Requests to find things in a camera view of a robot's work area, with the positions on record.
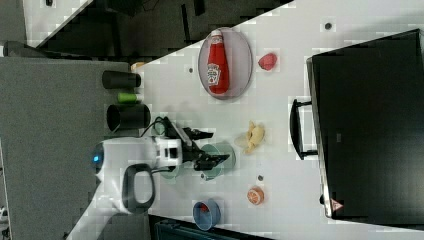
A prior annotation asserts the black cylinder upper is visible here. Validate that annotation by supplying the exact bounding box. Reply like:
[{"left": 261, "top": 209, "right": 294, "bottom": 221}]
[{"left": 102, "top": 71, "right": 141, "bottom": 89}]

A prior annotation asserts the grey round plate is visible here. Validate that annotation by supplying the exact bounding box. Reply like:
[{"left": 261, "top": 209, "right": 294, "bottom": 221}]
[{"left": 198, "top": 27, "right": 253, "bottom": 100}]

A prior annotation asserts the blue bowl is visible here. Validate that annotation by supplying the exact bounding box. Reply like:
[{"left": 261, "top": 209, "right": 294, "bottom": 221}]
[{"left": 193, "top": 198, "right": 221, "bottom": 231}]

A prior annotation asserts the red toy strawberry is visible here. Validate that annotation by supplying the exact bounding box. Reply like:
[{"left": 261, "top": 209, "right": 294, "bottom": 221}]
[{"left": 258, "top": 53, "right": 277, "bottom": 71}]

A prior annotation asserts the black cylinder lower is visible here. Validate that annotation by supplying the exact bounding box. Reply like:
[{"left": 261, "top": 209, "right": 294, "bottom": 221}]
[{"left": 106, "top": 104, "right": 151, "bottom": 132}]

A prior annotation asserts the green small bottle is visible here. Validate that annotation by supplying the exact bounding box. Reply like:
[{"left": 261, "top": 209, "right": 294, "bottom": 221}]
[{"left": 117, "top": 93, "right": 137, "bottom": 103}]

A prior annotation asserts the red ketchup bottle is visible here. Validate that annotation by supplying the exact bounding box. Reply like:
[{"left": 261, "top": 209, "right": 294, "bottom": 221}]
[{"left": 207, "top": 30, "right": 230, "bottom": 94}]

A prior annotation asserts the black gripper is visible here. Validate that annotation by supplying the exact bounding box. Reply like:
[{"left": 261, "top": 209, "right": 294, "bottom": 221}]
[{"left": 163, "top": 117, "right": 230, "bottom": 170}]

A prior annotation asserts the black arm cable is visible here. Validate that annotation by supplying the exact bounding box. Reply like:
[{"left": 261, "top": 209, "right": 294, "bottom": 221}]
[{"left": 139, "top": 116, "right": 168, "bottom": 138}]

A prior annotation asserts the green perforated colander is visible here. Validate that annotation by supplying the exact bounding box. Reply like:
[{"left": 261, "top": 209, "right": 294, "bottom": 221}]
[{"left": 160, "top": 166, "right": 181, "bottom": 180}]

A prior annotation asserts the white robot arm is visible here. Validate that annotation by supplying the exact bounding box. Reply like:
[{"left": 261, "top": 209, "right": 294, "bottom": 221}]
[{"left": 66, "top": 117, "right": 230, "bottom": 240}]

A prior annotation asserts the peeled toy banana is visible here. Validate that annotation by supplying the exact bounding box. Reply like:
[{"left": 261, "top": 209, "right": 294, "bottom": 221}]
[{"left": 234, "top": 121, "right": 265, "bottom": 154}]

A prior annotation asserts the green cup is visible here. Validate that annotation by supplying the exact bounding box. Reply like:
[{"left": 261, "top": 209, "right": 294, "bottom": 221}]
[{"left": 201, "top": 142, "right": 236, "bottom": 181}]

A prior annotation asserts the black cylinder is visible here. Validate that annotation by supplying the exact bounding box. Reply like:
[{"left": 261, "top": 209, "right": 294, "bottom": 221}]
[
  {"left": 102, "top": 71, "right": 141, "bottom": 89},
  {"left": 106, "top": 104, "right": 151, "bottom": 132}
]

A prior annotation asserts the orange slice toy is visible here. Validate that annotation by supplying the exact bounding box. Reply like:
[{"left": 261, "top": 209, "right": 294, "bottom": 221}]
[{"left": 247, "top": 186, "right": 264, "bottom": 205}]

